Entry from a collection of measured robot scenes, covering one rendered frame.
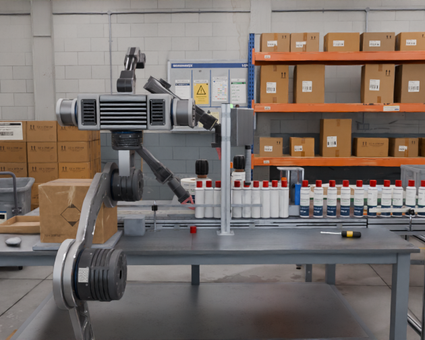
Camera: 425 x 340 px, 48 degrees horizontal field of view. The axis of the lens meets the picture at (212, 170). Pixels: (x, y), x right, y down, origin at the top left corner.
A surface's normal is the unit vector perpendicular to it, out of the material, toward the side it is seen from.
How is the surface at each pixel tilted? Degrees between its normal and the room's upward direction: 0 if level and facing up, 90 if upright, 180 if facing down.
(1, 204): 94
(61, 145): 89
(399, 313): 90
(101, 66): 90
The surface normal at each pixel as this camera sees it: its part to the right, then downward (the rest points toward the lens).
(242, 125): 0.83, 0.06
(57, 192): -0.07, 0.11
